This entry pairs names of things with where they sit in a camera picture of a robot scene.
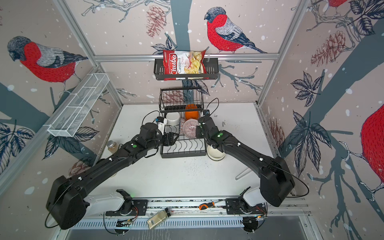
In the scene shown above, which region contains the orange handled screwdriver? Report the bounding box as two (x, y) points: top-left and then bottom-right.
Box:
(199, 202), (215, 211)

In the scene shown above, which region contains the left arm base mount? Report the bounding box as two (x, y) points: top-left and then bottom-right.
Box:
(105, 189), (149, 217)

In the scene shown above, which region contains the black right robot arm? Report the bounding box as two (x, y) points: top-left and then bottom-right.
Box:
(196, 116), (295, 207)

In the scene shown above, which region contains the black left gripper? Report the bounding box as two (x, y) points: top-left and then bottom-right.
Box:
(146, 131), (180, 151)

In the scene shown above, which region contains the red cassava chips bag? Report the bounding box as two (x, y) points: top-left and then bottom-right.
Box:
(163, 50), (207, 75)

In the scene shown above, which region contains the beige electronic box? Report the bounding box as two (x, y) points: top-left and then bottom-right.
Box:
(147, 208), (171, 230)

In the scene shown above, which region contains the small jar with brown contents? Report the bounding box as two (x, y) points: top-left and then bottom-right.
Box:
(107, 140), (119, 154)

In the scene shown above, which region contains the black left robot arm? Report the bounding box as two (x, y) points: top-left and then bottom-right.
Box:
(46, 123), (179, 230)

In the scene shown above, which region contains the white ceramic bowl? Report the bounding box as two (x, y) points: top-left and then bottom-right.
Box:
(166, 112), (181, 126)

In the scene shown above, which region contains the black wall basket shelf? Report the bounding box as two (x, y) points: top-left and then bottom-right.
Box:
(154, 59), (219, 81)

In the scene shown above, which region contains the white wire wall shelf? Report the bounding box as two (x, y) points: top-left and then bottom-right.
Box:
(48, 73), (110, 137)

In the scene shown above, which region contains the orange glass bowl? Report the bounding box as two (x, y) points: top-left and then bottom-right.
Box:
(185, 104), (200, 120)

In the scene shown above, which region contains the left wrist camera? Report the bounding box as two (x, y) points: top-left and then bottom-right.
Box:
(155, 117), (167, 135)

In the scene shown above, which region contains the striped patterned bowl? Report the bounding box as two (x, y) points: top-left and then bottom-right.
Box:
(183, 119), (199, 139)

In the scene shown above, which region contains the black wire dish rack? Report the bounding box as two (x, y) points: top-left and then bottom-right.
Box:
(159, 87), (206, 159)

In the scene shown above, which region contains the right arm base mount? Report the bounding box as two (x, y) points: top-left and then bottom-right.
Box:
(223, 187), (268, 234)

